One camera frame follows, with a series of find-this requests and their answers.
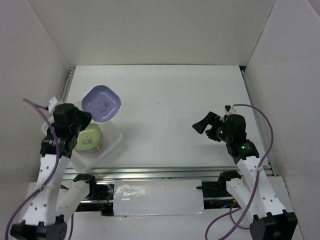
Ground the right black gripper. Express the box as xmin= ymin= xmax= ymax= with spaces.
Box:
xmin=192 ymin=111 xmax=233 ymax=143

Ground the green plate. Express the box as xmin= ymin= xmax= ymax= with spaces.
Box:
xmin=73 ymin=123 xmax=102 ymax=154

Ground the purple plate back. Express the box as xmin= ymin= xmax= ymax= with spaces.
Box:
xmin=81 ymin=85 xmax=122 ymax=123

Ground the white plastic bin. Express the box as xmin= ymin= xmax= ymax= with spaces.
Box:
xmin=40 ymin=119 xmax=122 ymax=173

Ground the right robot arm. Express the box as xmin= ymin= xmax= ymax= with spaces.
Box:
xmin=192 ymin=112 xmax=298 ymax=240

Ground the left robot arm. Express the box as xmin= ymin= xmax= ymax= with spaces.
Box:
xmin=4 ymin=102 xmax=99 ymax=240

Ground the white cover panel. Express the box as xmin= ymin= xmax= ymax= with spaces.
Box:
xmin=113 ymin=179 xmax=205 ymax=217

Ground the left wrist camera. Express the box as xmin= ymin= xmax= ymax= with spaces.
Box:
xmin=47 ymin=96 xmax=62 ymax=114

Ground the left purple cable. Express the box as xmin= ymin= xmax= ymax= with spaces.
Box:
xmin=5 ymin=97 xmax=75 ymax=240

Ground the purple cable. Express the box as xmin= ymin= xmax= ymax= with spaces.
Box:
xmin=204 ymin=103 xmax=275 ymax=240
xmin=5 ymin=97 xmax=75 ymax=240

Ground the aluminium rail frame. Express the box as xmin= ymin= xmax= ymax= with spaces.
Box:
xmin=67 ymin=65 xmax=268 ymax=180

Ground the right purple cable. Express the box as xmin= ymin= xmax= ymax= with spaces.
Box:
xmin=204 ymin=103 xmax=275 ymax=240

